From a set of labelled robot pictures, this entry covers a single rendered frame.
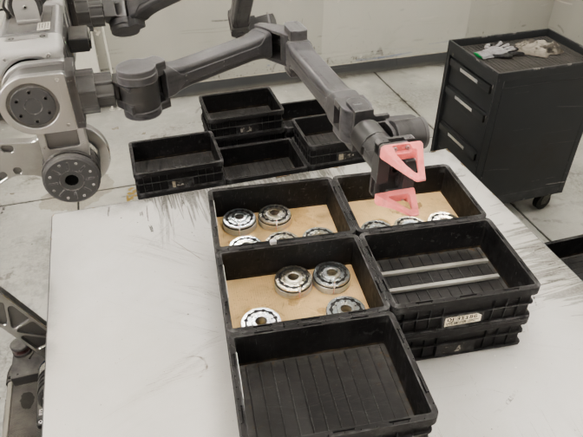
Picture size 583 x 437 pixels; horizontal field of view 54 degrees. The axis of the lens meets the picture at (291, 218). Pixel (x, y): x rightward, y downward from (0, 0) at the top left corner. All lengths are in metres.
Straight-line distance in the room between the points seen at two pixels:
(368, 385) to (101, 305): 0.85
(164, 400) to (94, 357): 0.25
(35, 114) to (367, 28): 3.88
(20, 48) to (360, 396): 1.03
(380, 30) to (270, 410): 3.95
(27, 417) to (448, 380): 1.39
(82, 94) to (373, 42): 3.91
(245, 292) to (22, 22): 0.84
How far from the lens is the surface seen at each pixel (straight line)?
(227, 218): 1.79
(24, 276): 3.13
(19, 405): 2.27
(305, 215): 1.84
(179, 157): 2.85
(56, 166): 1.54
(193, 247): 1.95
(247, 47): 1.34
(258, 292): 1.58
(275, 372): 1.40
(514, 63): 3.05
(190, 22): 4.44
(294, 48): 1.31
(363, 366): 1.42
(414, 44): 5.11
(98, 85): 1.20
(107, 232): 2.08
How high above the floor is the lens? 1.94
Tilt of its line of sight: 37 degrees down
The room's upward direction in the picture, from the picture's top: straight up
